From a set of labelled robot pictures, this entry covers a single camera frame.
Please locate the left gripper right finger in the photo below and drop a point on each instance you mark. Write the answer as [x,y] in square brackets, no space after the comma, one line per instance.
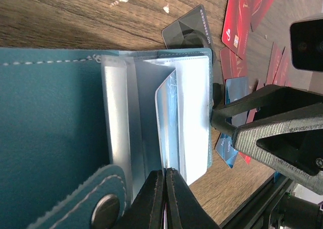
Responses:
[183,209]

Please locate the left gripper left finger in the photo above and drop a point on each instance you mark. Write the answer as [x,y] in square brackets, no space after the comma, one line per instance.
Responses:
[147,209]

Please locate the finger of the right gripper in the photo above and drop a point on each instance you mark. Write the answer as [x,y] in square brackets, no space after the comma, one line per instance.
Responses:
[292,147]
[273,101]

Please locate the blue card with grey stripe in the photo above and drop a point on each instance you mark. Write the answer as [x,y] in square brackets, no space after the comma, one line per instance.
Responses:
[166,105]

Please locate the teal leather card holder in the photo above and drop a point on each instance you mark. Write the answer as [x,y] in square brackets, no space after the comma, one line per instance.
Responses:
[79,131]

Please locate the red VIP card far right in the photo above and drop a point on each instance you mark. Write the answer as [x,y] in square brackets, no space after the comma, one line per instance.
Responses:
[279,66]

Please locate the red VIP card centre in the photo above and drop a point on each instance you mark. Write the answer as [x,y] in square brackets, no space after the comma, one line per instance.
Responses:
[237,25]

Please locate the black card near holder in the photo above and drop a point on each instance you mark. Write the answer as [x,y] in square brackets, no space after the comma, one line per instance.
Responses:
[189,31]

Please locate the black aluminium front rail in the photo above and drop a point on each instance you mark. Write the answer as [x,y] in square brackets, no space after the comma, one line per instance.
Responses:
[250,213]

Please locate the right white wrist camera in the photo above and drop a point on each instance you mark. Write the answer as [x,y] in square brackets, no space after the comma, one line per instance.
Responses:
[306,43]

